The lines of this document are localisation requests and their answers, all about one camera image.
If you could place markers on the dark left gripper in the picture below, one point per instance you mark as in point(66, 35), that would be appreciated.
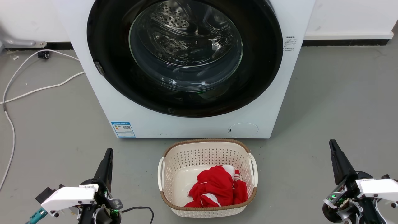
point(105, 202)

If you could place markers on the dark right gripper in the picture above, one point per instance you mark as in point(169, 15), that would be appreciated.
point(345, 202)

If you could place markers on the white front-load washing machine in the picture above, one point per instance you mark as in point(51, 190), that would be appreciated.
point(155, 127)

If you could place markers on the round black glass washer door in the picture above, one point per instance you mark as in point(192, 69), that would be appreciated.
point(108, 46)

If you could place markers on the blue energy label sticker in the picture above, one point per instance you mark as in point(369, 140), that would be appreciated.
point(123, 129)

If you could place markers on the cream plastic laundry basket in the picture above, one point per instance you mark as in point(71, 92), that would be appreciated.
point(178, 174)

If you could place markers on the round white filter cover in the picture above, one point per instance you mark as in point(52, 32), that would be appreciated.
point(243, 130)

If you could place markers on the red and white garment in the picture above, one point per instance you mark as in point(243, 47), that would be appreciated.
point(216, 186)

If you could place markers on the black text washer label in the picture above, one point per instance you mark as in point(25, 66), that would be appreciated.
point(290, 43)

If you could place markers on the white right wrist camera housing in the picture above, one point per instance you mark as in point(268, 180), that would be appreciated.
point(377, 188)

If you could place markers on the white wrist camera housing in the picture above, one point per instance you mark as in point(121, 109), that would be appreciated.
point(70, 196)
point(377, 188)

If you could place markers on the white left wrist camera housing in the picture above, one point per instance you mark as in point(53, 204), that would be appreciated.
point(70, 196)

